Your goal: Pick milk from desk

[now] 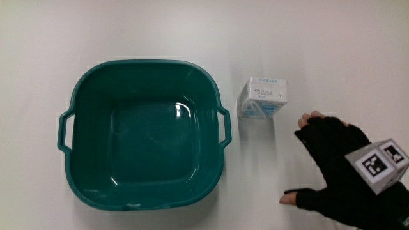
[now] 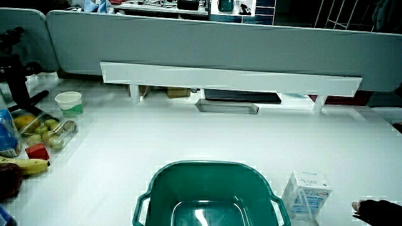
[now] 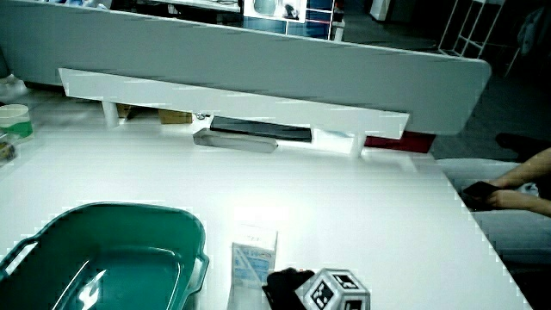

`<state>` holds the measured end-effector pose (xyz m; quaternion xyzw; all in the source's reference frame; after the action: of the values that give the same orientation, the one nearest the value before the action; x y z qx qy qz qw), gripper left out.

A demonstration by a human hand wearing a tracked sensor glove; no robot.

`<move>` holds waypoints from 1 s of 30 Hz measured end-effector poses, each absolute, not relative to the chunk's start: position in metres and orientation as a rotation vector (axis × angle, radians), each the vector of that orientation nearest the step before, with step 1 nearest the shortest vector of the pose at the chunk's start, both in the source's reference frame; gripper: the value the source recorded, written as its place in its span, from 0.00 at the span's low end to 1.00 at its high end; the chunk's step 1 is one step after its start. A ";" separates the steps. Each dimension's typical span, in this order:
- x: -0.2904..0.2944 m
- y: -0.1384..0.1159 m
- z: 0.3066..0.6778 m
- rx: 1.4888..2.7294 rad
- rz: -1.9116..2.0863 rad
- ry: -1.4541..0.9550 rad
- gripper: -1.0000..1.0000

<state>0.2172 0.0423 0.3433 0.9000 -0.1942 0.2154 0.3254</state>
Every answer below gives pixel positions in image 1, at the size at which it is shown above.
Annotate person's right hand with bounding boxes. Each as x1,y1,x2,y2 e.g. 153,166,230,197
279,111,409,230

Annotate white blue milk carton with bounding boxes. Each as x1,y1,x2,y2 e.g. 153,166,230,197
236,76,288,121

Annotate white desk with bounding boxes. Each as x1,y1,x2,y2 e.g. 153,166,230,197
0,0,409,230

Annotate green plastic basin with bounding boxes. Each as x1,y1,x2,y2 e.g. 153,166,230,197
57,59,232,211

